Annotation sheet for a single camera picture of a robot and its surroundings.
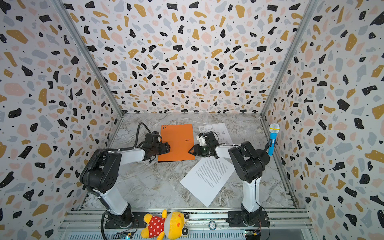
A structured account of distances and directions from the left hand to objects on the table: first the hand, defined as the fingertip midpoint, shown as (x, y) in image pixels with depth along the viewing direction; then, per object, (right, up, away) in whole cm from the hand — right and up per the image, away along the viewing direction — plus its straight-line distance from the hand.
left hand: (166, 145), depth 98 cm
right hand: (+15, -3, -3) cm, 15 cm away
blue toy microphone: (+61, +11, -19) cm, 65 cm away
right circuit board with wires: (+48, -40, -26) cm, 67 cm away
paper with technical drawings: (+38, +10, +16) cm, 42 cm away
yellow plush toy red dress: (+10, -32, -31) cm, 46 cm away
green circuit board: (-14, -39, -27) cm, 50 cm away
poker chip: (+28, -36, -25) cm, 52 cm away
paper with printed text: (+25, -18, -8) cm, 32 cm away
